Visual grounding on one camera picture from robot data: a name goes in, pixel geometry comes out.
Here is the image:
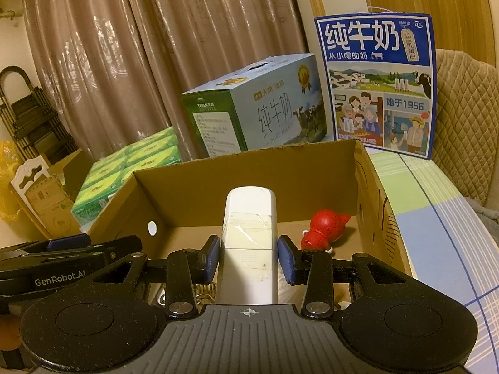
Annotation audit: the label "brown curtain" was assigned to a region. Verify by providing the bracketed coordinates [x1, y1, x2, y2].
[21, 0, 308, 160]

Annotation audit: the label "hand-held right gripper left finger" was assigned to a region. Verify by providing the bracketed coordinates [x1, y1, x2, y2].
[94, 235, 222, 317]

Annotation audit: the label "green and white milk carton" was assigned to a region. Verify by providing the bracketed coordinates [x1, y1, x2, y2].
[182, 53, 327, 157]

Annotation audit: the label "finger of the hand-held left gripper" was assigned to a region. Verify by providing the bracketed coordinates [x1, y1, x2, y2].
[88, 235, 143, 266]
[0, 235, 91, 260]

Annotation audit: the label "black folding ladder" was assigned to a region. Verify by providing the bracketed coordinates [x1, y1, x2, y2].
[0, 66, 80, 164]

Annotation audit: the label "red toy figure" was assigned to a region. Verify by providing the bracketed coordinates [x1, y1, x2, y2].
[300, 209, 352, 253]

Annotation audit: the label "grey cloth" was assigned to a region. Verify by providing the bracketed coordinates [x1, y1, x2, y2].
[464, 197, 499, 223]

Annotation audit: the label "quilted beige chair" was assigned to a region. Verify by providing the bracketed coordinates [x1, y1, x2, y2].
[433, 49, 499, 207]

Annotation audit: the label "folded cardboard boxes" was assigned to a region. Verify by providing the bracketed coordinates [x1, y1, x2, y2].
[10, 150, 94, 238]

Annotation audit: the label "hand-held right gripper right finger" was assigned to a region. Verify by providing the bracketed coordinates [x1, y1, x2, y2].
[278, 236, 419, 317]

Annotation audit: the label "brown cardboard box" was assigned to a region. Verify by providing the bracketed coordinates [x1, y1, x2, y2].
[89, 139, 413, 309]

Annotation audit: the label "white rectangular box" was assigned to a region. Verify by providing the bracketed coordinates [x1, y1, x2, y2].
[216, 187, 278, 305]

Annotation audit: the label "yellow plastic bag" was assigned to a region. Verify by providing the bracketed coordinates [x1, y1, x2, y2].
[0, 140, 24, 221]

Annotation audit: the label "white carved chair back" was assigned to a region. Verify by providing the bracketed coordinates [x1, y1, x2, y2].
[10, 154, 51, 193]

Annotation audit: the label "checked tablecloth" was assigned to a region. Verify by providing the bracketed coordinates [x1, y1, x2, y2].
[368, 150, 499, 374]

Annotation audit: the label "green drink pack stack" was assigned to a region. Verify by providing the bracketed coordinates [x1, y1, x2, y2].
[71, 127, 184, 227]

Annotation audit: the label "blue milk carton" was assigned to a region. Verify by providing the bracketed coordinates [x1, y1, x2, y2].
[314, 12, 436, 160]

